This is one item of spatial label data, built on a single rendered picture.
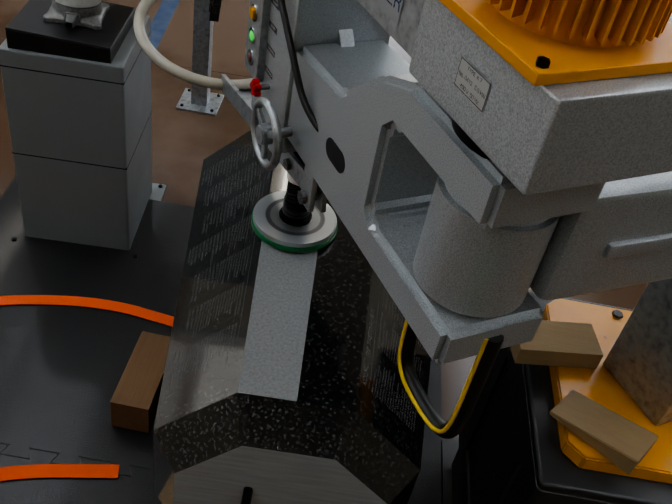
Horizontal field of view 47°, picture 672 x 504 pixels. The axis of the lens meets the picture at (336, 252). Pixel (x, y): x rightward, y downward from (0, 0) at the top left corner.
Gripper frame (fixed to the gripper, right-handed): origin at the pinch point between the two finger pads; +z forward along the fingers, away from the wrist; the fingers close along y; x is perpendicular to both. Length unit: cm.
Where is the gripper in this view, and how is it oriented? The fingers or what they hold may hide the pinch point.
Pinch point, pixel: (214, 7)
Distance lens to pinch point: 263.7
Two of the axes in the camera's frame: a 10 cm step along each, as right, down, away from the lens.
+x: 9.7, 0.4, 2.5
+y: 1.1, 8.1, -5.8
